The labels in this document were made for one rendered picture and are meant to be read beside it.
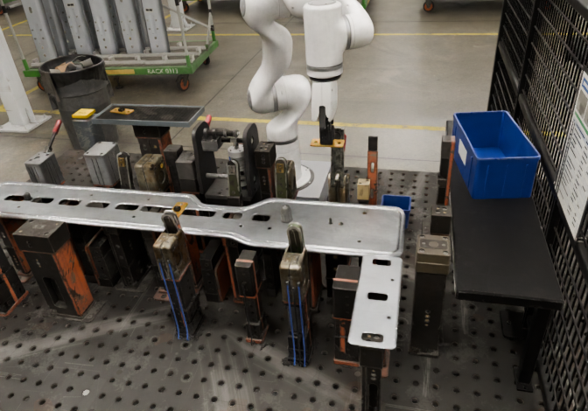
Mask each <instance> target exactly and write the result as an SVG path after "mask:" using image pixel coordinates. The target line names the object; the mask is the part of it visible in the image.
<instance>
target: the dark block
mask: <svg viewBox="0 0 588 411"><path fill-rule="evenodd" d="M276 159H277V153H276V144H275V142H264V141H260V142H259V144H258V145H257V147H256V149H255V165H256V168H257V169H258V173H259V180H260V187H261V194H262V200H265V199H269V198H275V197H276V192H275V189H276V188H275V179H274V169H275V161H276Z"/></svg>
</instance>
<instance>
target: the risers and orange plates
mask: <svg viewBox="0 0 588 411"><path fill-rule="evenodd" d="M68 225H69V228H70V231H71V233H72V236H73V240H74V243H75V246H76V247H77V250H78V252H79V255H80V258H81V260H82V263H83V265H84V268H85V270H86V272H87V273H86V278H87V281H88V282H91V283H98V285H99V286H105V287H112V288H114V286H115V285H116V283H117V282H118V281H119V279H120V278H121V275H120V272H119V269H118V267H117V264H116V259H115V257H114V254H113V251H112V248H111V246H110V244H109V239H108V236H107V235H105V234H104V232H103V229H102V228H101V227H100V226H82V225H72V224H68ZM262 257H263V265H264V271H265V277H266V284H267V289H266V290H267V296H270V297H277V293H278V290H279V288H280V286H281V280H280V275H279V267H278V259H277V250H276V249H270V248H263V249H262ZM199 262H200V266H201V274H202V278H203V282H204V286H205V290H206V293H205V294H206V300H207V301H208V302H214V303H220V302H223V300H224V298H225V296H226V294H227V292H228V290H229V288H230V286H231V278H230V274H229V268H228V260H227V255H226V250H224V248H223V246H222V241H221V240H212V239H211V240H210V241H209V243H208V244H207V246H206V248H205V250H204V252H203V253H202V255H201V257H200V258H199Z"/></svg>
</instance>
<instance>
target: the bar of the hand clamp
mask: <svg viewBox="0 0 588 411"><path fill-rule="evenodd" d="M334 139H337V140H345V128H344V127H334ZM335 171H340V185H343V177H344V146H343V147H342V148H334V147H331V185H334V183H335V180H334V177H335Z"/></svg>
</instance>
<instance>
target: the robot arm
mask: <svg viewBox="0 0 588 411"><path fill-rule="evenodd" d="M240 9H241V15H242V17H243V19H244V21H245V22H246V23H247V25H248V26H249V27H250V28H251V29H252V30H254V31H255V32H257V33H258V34H259V35H260V36H261V37H262V64H261V66H260V68H259V69H258V71H257V72H256V74H255V76H254V78H253V79H252V81H251V82H250V85H249V87H248V93H247V95H248V105H249V106H250V108H251V109H252V110H253V111H255V112H256V113H259V114H267V113H271V112H276V111H281V110H283V111H282V112H281V113H280V114H279V115H278V116H276V117H275V118H274V119H272V120H271V121H270V122H269V123H268V124H267V127H266V133H267V139H268V142H275V144H276V160H277V159H278V158H279V157H284V158H286V159H287V160H293V161H294V162H295V171H296V181H297V188H299V187H301V186H303V185H305V184H306V183H308V181H309V180H310V178H311V173H310V171H309V170H308V169H307V168H305V167H304V166H302V165H301V160H300V151H299V142H298V120H299V118H300V116H301V115H302V114H303V113H304V111H305V109H306V108H307V106H308V104H309V102H310V100H311V119H312V120H313V121H314V122H315V121H317V119H318V117H319V139H320V144H333V140H334V125H332V124H333V117H334V114H335V112H336V109H337V102H338V92H337V80H338V79H339V78H340V77H341V74H342V73H343V52H344V51H345V50H350V49H355V48H360V47H363V46H366V45H368V44H369V43H370V42H371V41H372V39H373V37H374V26H373V23H372V21H371V19H370V17H369V15H368V14H367V13H366V11H365V10H364V9H363V7H362V6H361V5H360V4H359V2H358V1H357V0H241V1H240ZM285 17H297V18H300V19H303V20H304V40H305V56H306V72H307V74H308V75H309V79H310V80H312V86H311V85H310V82H309V81H308V80H307V79H306V78H305V77H304V76H303V75H300V74H292V75H286V76H283V75H284V74H285V73H286V71H287V70H288V68H289V66H290V64H291V58H292V37H291V34H290V33H289V31H288V30H287V29H286V28H285V27H283V26H282V25H280V24H278V23H277V22H275V20H276V19H279V18H285Z"/></svg>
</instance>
